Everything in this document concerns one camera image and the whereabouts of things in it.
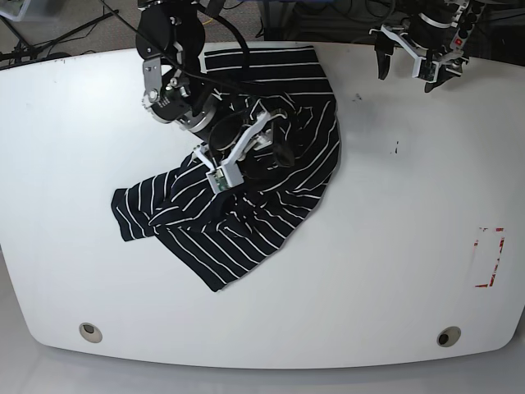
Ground right table cable grommet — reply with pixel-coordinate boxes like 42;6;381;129
436;327;462;348

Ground red tape rectangle marking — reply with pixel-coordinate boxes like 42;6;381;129
469;227;505;288

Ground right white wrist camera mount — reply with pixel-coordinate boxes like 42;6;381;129
193;110;288;195

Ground black tripod stand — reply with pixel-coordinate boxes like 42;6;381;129
0;10;120;66

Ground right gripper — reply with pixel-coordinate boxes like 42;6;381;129
205;108;295;181

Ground white power strip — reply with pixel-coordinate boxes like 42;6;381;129
450;1;485;52

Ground black white striped T-shirt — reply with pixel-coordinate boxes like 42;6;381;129
111;46;340;291

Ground left table cable grommet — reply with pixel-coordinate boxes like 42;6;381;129
79;323;103;343

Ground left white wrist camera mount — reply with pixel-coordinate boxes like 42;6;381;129
369;25;469;83

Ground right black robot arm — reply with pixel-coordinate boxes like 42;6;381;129
135;1;295;187

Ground table cable grommet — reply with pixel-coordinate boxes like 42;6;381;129
436;327;462;348
79;323;103;343

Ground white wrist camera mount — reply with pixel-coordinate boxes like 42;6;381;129
193;110;288;195
369;25;469;83

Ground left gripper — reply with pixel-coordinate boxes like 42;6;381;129
375;18;463;94

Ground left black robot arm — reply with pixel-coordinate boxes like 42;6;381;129
370;1;468;93

